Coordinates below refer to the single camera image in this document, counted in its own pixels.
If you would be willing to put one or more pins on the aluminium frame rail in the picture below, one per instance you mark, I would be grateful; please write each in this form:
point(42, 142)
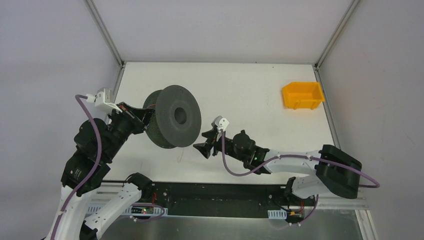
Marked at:
point(326, 201)

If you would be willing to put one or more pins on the left white cable duct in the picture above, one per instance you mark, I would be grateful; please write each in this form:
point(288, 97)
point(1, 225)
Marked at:
point(139, 211)

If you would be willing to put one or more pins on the orange plastic bin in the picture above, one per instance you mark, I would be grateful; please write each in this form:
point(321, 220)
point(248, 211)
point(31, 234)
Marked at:
point(302, 95)

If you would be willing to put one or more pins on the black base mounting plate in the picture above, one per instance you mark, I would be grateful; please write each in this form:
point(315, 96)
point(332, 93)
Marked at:
point(251, 201)

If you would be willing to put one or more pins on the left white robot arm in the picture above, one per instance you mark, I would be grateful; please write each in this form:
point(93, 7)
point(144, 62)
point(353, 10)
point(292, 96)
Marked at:
point(97, 143)

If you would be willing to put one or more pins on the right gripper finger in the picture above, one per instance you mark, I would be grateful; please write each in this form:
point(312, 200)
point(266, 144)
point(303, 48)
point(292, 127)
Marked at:
point(210, 135)
point(204, 148)

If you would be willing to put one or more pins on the right white cable duct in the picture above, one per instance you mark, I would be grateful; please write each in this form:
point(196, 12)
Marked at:
point(279, 214)

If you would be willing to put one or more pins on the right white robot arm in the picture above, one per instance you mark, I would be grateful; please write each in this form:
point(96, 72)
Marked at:
point(328, 170)

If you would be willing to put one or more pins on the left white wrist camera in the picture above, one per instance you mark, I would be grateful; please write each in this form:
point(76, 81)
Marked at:
point(102, 101)

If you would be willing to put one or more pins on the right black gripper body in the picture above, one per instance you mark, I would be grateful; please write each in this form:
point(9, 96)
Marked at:
point(216, 142)

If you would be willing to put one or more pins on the black cable spool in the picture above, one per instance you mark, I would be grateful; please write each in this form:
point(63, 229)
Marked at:
point(177, 119)

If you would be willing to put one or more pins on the white cable duct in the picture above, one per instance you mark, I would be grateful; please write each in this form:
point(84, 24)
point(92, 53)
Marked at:
point(279, 214)
point(139, 211)

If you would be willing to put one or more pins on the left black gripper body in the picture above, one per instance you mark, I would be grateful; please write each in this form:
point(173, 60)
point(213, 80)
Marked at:
point(133, 117)

